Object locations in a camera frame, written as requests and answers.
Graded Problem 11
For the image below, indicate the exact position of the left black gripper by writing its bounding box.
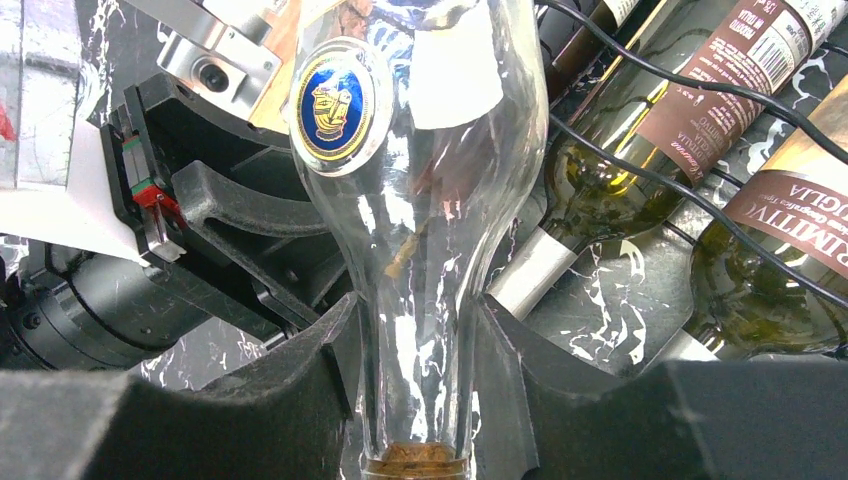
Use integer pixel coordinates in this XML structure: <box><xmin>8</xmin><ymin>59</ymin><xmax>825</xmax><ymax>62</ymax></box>
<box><xmin>1</xmin><ymin>73</ymin><xmax>360</xmax><ymax>479</ymax></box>

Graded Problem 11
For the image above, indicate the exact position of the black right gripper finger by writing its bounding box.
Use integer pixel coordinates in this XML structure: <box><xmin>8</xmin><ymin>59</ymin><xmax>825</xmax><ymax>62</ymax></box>
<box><xmin>475</xmin><ymin>298</ymin><xmax>847</xmax><ymax>479</ymax></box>

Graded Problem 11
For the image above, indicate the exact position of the clear bottle black gold label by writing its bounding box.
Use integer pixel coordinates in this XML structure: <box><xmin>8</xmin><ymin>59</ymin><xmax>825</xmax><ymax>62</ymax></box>
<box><xmin>287</xmin><ymin>1</ymin><xmax>548</xmax><ymax>479</ymax></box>

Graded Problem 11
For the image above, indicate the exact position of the dark bottle brown label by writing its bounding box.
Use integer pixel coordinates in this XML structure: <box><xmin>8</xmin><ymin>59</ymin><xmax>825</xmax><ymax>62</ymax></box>
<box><xmin>645</xmin><ymin>72</ymin><xmax>848</xmax><ymax>366</ymax></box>

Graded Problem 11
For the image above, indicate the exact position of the silver capped dark wine bottle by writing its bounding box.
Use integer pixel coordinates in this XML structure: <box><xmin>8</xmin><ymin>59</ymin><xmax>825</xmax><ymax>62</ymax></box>
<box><xmin>486</xmin><ymin>0</ymin><xmax>813</xmax><ymax>323</ymax></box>

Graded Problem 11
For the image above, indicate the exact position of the wooden board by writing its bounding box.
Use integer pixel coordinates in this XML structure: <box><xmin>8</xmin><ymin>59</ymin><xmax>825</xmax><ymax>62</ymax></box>
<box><xmin>249</xmin><ymin>0</ymin><xmax>340</xmax><ymax>134</ymax></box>

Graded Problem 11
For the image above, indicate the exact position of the black wire wine rack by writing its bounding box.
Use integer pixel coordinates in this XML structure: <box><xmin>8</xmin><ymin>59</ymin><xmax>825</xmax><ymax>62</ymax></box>
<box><xmin>536</xmin><ymin>0</ymin><xmax>848</xmax><ymax>309</ymax></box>

